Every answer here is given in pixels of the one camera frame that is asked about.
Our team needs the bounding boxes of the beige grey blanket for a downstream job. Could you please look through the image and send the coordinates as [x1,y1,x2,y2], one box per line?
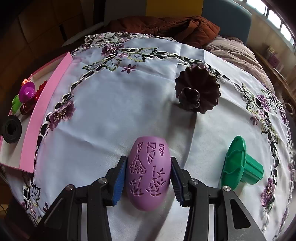
[204,35,275,94]

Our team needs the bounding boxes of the teal chair back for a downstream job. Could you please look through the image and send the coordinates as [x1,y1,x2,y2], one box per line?
[202,0,252,44]

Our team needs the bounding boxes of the magenta round plastic toy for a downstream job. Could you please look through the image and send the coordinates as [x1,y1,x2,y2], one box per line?
[18,81,36,103]

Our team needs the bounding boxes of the light green plastic piece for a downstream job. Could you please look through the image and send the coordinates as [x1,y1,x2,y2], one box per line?
[11,94,22,114]

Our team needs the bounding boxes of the green plastic stamp mold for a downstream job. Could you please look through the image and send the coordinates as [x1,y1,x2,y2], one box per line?
[221,136,264,190]

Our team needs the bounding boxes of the purple perforated egg shell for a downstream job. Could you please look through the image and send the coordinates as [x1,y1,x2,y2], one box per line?
[125,137,171,211]

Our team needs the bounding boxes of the dark red capsule toy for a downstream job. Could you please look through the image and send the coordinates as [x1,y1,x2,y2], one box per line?
[20,80,47,115]

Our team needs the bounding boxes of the white floral embroidered tablecloth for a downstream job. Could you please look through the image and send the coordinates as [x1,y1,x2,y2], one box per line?
[6,33,295,240]

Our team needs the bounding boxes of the rust brown puffer jacket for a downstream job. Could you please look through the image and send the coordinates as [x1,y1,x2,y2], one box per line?
[106,16,220,48]

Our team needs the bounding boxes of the pink shallow tray box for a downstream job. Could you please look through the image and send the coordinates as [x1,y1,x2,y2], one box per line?
[1,52,72,173]

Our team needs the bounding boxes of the black round disc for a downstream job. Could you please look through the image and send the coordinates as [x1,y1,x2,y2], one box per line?
[1,115,22,144]

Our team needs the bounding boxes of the dark brown fluted flower mold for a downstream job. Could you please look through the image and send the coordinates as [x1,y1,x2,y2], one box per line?
[175,62,221,114]

